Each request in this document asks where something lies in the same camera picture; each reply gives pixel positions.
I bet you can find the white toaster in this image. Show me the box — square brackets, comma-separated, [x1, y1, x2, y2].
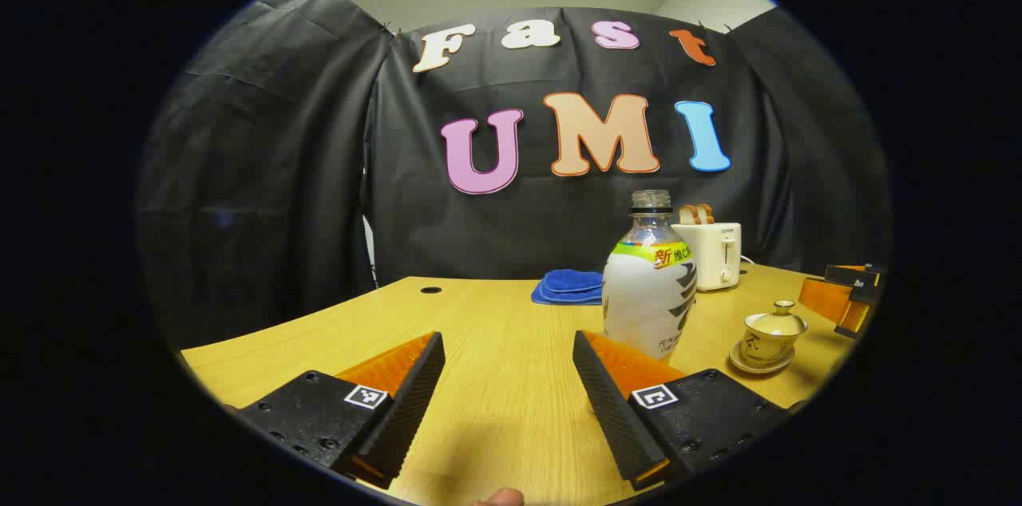
[671, 222, 743, 293]

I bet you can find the black backdrop cloth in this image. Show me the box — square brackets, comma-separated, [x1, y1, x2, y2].
[136, 0, 891, 351]

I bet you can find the cream ceramic saucer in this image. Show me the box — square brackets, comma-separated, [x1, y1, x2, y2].
[728, 340, 796, 375]

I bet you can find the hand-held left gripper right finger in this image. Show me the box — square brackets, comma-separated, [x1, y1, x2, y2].
[572, 329, 799, 491]

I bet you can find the blue folded towel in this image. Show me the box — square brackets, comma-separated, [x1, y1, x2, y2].
[531, 269, 605, 306]

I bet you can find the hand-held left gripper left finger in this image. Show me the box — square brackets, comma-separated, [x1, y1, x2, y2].
[228, 330, 446, 491]

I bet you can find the clear labelled water bottle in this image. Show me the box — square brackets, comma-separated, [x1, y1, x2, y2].
[601, 189, 699, 363]

